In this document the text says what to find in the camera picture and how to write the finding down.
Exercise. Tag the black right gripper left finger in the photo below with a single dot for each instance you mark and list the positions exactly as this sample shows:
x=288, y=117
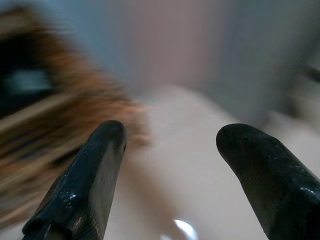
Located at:
x=82, y=187

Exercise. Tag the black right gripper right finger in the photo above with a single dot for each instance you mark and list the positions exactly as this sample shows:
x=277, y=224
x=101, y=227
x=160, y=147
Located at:
x=275, y=187

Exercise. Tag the wooden slatted rack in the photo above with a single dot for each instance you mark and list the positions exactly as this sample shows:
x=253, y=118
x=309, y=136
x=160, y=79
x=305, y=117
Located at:
x=82, y=105

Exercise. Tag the black flat electronic device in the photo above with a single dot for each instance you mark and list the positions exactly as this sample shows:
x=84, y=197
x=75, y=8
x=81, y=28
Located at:
x=15, y=57

